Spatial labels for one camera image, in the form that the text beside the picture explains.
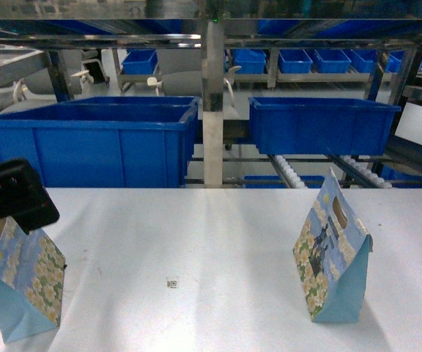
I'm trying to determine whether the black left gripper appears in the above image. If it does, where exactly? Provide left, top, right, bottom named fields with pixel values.
left=0, top=158, right=60, bottom=234

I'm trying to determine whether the large blue bin right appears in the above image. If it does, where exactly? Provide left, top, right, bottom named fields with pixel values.
left=248, top=97, right=401, bottom=155

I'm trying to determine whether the large blue bin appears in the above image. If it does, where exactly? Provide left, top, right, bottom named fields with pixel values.
left=248, top=97, right=401, bottom=155
left=0, top=101, right=198, bottom=188

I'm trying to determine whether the white roller conveyor track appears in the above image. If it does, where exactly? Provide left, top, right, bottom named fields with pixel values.
left=271, top=155, right=307, bottom=189

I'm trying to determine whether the flower gift bag with figures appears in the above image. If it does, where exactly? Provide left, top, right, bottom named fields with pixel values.
left=293, top=170, right=373, bottom=323

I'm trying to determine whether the steel rack upright post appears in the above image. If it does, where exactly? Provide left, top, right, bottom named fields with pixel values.
left=201, top=19, right=223, bottom=188

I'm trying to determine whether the small QR code sticker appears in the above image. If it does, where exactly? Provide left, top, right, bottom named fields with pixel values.
left=166, top=276, right=179, bottom=289

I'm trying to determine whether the large blue bin left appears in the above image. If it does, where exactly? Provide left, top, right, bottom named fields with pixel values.
left=0, top=101, right=198, bottom=188

